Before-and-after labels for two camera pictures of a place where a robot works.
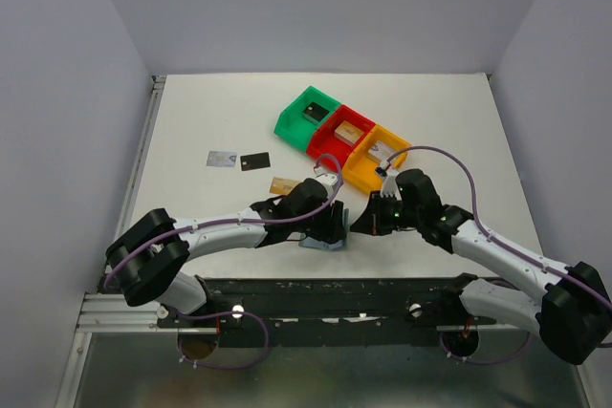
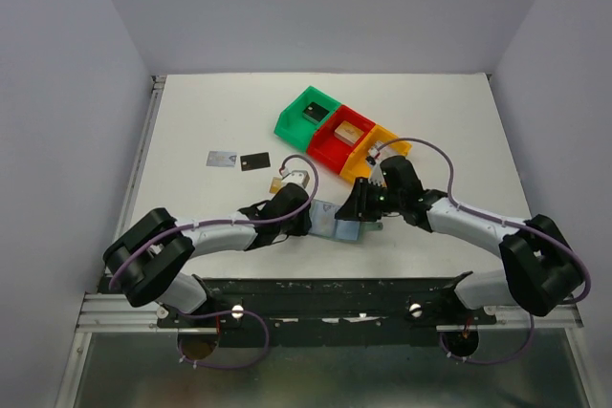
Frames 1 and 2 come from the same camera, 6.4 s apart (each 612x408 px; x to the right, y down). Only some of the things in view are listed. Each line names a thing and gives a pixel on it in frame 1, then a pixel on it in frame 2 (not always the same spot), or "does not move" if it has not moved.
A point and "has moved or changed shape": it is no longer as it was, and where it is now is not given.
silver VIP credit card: [221, 159] does not move
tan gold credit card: [282, 185] does not move
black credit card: [254, 161] does not move
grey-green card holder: [313, 243] has moved or changed shape
